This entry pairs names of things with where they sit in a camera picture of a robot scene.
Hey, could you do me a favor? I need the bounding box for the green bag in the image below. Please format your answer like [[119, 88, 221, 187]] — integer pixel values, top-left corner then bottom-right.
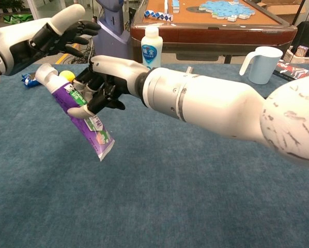
[[3, 13, 34, 25]]

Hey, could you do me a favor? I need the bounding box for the black bag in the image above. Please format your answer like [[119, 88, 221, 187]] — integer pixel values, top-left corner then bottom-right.
[[290, 21, 309, 56]]

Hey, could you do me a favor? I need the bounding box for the purple toothpaste tube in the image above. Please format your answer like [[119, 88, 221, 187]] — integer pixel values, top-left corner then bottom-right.
[[50, 79, 116, 162]]

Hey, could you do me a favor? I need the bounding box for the blue mahjong tile cluster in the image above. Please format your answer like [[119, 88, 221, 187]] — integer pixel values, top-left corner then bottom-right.
[[198, 0, 256, 22]]

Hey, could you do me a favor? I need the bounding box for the white basket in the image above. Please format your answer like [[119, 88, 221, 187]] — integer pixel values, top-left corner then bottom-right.
[[283, 49, 309, 65]]

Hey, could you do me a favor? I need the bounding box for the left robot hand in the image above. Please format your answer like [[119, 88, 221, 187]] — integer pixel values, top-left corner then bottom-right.
[[0, 4, 102, 77]]

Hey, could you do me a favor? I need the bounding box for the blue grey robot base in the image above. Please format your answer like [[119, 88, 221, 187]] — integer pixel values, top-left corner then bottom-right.
[[92, 0, 132, 61]]

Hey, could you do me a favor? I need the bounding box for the red black printed book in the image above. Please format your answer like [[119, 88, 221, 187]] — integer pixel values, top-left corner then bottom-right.
[[272, 59, 309, 81]]

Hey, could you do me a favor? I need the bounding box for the blue cookie pack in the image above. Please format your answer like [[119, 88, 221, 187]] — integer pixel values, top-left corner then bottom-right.
[[21, 72, 41, 88]]

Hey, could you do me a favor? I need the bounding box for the brown cardboard box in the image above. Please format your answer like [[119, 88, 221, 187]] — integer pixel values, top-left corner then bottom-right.
[[257, 0, 306, 24]]

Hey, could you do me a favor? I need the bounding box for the yellow ball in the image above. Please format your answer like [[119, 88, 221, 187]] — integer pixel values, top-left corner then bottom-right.
[[59, 70, 76, 83]]

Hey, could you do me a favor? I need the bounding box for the light blue pitcher cup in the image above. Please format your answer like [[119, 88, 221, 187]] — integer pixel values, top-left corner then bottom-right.
[[239, 46, 284, 85]]

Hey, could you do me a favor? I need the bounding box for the brown mahjong table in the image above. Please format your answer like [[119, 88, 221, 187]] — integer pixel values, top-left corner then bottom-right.
[[130, 0, 299, 65]]

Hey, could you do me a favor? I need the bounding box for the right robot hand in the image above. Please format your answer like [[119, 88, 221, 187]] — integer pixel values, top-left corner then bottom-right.
[[66, 55, 150, 119]]

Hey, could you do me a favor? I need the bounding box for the blue white snake toy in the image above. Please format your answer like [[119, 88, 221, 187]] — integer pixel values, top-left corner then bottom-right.
[[144, 9, 174, 22]]

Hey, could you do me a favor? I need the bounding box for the tangle of black cables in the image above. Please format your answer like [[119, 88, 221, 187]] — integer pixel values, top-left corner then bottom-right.
[[66, 42, 97, 65]]

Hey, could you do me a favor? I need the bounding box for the white milk bottle blue label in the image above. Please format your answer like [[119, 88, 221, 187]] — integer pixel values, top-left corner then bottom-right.
[[141, 26, 163, 70]]

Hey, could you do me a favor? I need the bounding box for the green plant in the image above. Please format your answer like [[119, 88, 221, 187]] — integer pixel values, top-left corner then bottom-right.
[[0, 0, 25, 14]]

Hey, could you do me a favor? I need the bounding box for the blue table mat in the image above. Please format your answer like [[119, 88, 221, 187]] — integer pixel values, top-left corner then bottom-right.
[[0, 63, 309, 248]]

